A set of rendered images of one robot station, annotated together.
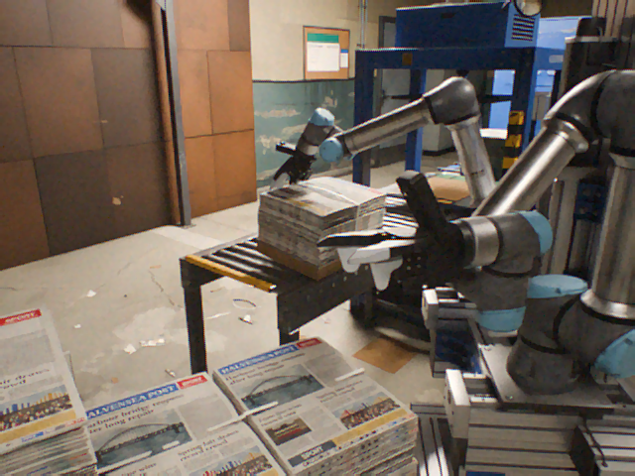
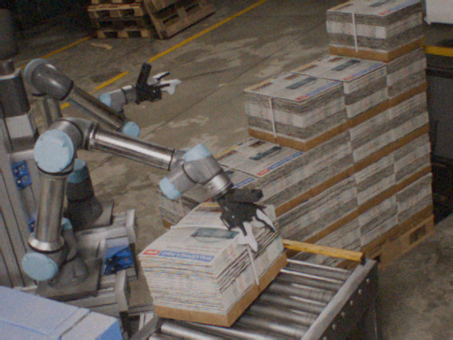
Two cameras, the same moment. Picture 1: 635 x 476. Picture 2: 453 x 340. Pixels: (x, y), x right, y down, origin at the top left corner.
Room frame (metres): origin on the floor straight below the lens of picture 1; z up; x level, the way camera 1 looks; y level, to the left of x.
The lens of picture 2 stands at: (3.86, -0.06, 2.18)
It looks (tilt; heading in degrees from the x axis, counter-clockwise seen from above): 24 degrees down; 177
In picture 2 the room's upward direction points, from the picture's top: 10 degrees counter-clockwise
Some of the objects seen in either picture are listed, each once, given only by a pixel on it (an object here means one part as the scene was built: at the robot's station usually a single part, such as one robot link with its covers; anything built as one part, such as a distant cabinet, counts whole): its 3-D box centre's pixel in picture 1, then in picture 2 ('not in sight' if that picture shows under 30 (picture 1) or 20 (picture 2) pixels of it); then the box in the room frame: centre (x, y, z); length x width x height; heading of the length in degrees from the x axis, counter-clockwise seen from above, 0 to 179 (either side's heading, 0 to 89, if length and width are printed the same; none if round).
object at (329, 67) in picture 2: not in sight; (336, 68); (0.43, 0.75, 1.06); 0.37 x 0.28 x 0.01; 34
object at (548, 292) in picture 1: (555, 307); (75, 177); (0.96, -0.50, 0.98); 0.13 x 0.12 x 0.14; 21
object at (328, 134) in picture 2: not in sight; (297, 128); (0.58, 0.50, 0.86); 0.38 x 0.29 x 0.04; 33
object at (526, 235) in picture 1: (510, 238); (112, 100); (0.75, -0.30, 1.21); 0.11 x 0.08 x 0.09; 111
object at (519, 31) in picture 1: (466, 29); not in sight; (2.85, -0.78, 1.65); 0.60 x 0.45 x 0.20; 50
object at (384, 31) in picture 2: not in sight; (382, 126); (0.26, 1.00, 0.65); 0.39 x 0.30 x 1.29; 33
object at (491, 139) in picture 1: (493, 153); not in sight; (3.29, -1.15, 0.93); 0.38 x 0.30 x 0.26; 140
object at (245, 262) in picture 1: (261, 270); (284, 276); (1.67, 0.20, 0.77); 0.47 x 0.05 x 0.05; 50
